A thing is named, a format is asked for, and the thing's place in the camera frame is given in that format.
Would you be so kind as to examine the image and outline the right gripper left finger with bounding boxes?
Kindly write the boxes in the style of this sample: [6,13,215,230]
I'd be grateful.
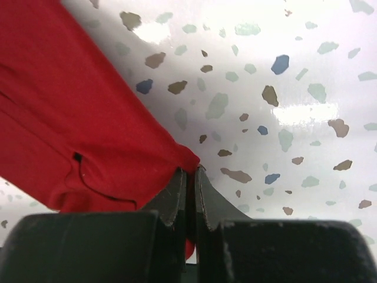
[1,170,187,282]

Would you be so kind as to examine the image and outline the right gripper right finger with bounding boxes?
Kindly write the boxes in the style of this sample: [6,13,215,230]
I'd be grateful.
[194,168,376,282]

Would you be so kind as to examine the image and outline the red t shirt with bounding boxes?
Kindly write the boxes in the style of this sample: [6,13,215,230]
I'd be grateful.
[0,0,201,260]

